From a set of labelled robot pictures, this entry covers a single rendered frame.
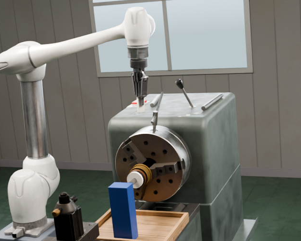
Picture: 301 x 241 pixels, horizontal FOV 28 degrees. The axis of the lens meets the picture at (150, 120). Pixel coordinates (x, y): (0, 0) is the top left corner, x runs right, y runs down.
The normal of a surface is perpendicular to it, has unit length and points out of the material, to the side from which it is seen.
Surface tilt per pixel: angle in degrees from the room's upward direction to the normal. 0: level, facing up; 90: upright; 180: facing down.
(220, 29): 90
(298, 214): 0
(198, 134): 90
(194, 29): 90
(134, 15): 73
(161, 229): 0
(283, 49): 90
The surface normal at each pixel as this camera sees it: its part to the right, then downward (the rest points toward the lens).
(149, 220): -0.09, -0.97
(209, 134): 0.93, 0.00
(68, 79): -0.37, 0.25
